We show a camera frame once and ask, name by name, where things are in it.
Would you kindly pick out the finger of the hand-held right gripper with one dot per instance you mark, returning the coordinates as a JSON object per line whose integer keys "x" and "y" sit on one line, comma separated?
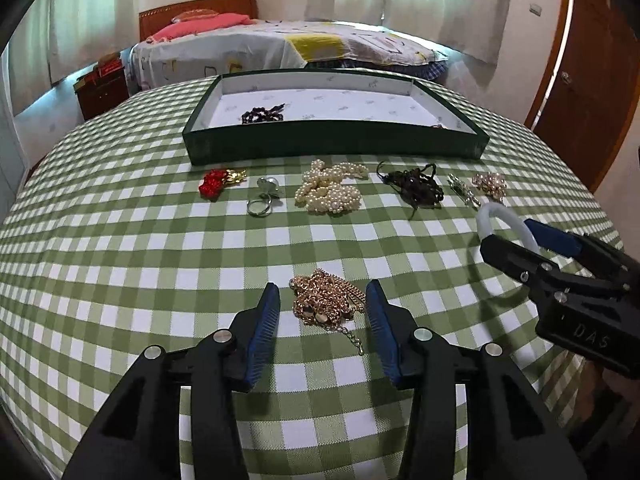
{"x": 510, "y": 255}
{"x": 555, "y": 240}

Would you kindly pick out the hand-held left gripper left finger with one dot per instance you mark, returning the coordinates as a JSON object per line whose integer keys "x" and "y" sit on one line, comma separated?
{"x": 263, "y": 330}

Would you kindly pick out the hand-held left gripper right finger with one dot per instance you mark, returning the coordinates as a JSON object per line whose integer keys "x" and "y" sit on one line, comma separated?
{"x": 382, "y": 332}

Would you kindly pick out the white plastic bangle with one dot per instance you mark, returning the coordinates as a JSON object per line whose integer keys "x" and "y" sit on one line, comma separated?
{"x": 500, "y": 208}

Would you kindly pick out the rose gold pearl brooch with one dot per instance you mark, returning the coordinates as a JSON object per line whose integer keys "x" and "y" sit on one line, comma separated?
{"x": 490, "y": 184}

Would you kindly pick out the silver rhinestone brooch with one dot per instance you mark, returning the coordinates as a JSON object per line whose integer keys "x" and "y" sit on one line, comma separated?
{"x": 462, "y": 190}

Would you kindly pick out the red and gold brooch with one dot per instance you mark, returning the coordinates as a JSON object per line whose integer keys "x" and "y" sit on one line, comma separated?
{"x": 212, "y": 185}

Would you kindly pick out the dark green jewelry tray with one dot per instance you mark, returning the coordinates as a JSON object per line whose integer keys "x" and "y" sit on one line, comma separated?
{"x": 325, "y": 145}

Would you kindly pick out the green checkered tablecloth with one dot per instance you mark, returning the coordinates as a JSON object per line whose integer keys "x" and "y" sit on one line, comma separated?
{"x": 150, "y": 260}

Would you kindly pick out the wooden door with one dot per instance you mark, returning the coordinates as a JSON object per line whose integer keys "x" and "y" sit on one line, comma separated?
{"x": 595, "y": 85}

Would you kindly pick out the blue plaid bed sheet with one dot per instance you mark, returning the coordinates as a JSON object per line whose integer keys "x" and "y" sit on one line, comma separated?
{"x": 400, "y": 67}

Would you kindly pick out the white printed blanket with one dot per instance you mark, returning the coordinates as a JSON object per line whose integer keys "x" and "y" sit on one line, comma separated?
{"x": 240, "y": 50}

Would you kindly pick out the wooden nightstand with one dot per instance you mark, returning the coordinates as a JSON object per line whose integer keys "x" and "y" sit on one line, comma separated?
{"x": 102, "y": 92}

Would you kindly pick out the red boxes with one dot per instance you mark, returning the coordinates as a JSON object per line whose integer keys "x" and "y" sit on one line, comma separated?
{"x": 110, "y": 66}

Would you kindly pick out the pink pillow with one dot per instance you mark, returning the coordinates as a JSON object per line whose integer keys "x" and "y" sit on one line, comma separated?
{"x": 210, "y": 25}

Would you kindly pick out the orange patterned pillow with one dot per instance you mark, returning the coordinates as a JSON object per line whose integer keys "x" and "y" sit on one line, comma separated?
{"x": 197, "y": 14}

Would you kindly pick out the wooden bed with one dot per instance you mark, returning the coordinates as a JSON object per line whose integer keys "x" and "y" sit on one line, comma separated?
{"x": 155, "y": 12}

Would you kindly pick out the wall light switch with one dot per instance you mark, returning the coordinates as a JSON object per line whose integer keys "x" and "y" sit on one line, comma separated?
{"x": 536, "y": 9}

